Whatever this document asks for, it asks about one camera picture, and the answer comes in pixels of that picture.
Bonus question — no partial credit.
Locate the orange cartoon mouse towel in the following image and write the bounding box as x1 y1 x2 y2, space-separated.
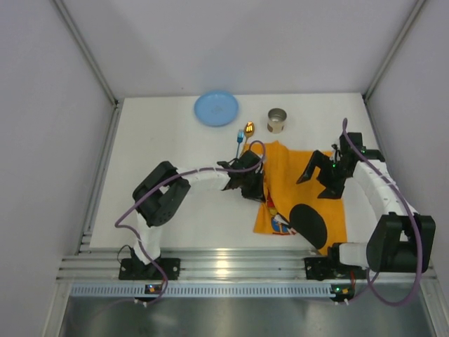
244 141 348 256

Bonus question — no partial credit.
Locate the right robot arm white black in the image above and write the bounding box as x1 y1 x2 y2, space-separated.
296 132 436 273

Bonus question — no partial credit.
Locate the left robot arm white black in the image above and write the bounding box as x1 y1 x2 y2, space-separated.
115 150 264 266

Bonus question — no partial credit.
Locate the blue fork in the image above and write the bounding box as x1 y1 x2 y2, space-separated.
235 129 244 158

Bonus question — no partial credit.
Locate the gold metal spoon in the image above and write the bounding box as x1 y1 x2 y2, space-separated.
242 121 255 150

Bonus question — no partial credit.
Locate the small metal cup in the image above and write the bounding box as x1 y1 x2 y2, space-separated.
267 108 287 133

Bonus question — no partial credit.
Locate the light blue plate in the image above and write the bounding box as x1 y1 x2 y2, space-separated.
194 91 239 127

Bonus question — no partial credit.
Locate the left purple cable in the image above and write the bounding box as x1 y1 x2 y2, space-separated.
114 140 267 306

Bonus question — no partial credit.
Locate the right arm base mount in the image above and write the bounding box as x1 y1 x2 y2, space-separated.
304 256 366 281

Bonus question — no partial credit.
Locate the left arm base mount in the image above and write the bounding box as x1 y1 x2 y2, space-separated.
119 258 181 281

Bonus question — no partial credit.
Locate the slotted cable duct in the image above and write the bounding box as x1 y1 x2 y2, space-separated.
70 283 353 298

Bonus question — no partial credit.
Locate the aluminium rail beam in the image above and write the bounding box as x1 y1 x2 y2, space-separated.
55 247 438 282

